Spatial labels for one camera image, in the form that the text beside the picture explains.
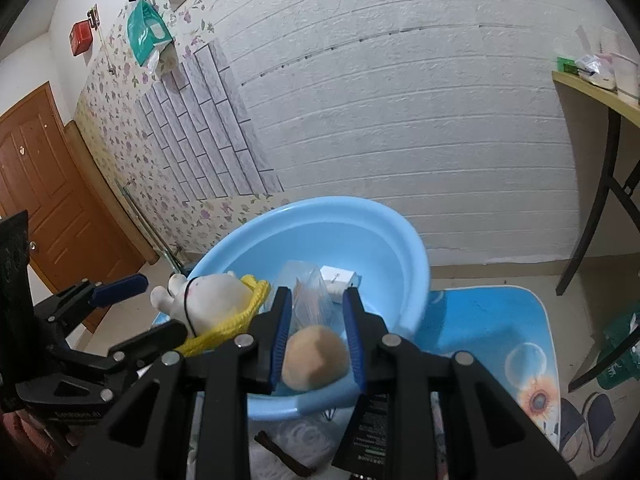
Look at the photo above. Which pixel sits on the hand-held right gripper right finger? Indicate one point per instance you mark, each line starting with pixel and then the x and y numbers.
pixel 354 342

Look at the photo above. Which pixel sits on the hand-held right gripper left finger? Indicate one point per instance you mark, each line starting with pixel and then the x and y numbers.
pixel 280 340

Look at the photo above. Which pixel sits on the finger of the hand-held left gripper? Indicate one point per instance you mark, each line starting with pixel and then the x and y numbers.
pixel 122 288
pixel 150 341

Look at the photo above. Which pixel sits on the tan round sponge ball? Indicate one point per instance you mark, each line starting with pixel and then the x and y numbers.
pixel 315 355

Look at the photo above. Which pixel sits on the white plush rabbit toy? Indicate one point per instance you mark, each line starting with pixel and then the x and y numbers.
pixel 210 300

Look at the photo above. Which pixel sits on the black rectangular box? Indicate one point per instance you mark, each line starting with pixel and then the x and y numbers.
pixel 375 425

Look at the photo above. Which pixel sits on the blue plastic basin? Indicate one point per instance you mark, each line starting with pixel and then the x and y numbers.
pixel 325 230

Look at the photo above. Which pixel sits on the white plush toy yellow scarf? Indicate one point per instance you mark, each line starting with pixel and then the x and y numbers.
pixel 257 295

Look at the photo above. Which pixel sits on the clear plastic bag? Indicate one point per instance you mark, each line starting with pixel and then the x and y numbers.
pixel 310 290

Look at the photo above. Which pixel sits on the grey dustpan with pole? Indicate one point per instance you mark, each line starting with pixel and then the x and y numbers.
pixel 150 232

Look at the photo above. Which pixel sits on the small white box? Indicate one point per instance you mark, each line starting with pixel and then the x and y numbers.
pixel 337 276

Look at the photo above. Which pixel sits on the brown wooden door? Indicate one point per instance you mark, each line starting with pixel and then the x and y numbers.
pixel 50 185

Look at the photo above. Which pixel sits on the scenery printed table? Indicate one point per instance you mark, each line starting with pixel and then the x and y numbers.
pixel 480 325

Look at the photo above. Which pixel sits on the dark slipper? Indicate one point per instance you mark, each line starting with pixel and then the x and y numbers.
pixel 574 427
pixel 600 422

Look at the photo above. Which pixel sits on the green plastic bag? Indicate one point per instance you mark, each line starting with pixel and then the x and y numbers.
pixel 145 30

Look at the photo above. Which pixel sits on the green bag on floor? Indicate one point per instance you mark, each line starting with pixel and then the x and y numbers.
pixel 622 355

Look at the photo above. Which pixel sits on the wooden side table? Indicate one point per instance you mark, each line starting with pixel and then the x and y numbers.
pixel 585 87

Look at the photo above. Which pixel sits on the small green box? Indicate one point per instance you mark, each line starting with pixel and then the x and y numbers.
pixel 567 65

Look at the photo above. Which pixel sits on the crumpled white plastic bag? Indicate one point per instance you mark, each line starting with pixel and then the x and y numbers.
pixel 595 70

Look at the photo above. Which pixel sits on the red wall box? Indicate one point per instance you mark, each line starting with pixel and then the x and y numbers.
pixel 80 37

